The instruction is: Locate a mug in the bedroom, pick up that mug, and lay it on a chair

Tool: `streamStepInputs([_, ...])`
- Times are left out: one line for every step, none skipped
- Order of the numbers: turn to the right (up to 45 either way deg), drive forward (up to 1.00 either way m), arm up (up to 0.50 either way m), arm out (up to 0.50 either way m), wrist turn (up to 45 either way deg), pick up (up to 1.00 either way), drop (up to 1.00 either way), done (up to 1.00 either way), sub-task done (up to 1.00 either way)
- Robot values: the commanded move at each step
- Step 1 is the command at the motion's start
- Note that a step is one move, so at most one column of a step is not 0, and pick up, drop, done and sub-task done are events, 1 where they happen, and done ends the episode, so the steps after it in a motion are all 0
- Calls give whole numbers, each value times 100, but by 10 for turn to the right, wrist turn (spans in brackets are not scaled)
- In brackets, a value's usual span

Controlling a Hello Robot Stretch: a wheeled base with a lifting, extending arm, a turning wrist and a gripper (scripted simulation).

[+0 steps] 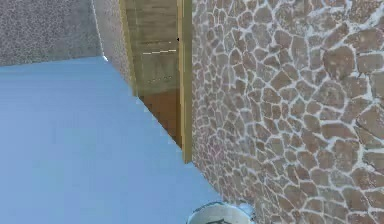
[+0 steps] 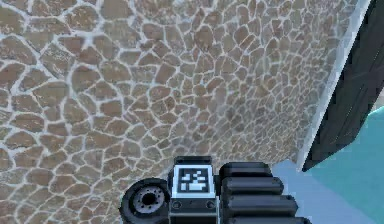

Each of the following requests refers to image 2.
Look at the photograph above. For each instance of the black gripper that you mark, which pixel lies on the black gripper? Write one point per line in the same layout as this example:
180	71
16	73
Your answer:
146	200

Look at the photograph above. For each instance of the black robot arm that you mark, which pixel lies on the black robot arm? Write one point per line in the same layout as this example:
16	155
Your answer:
253	193

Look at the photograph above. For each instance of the dark grey room door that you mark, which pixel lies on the dark grey room door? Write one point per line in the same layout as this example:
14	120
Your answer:
356	90

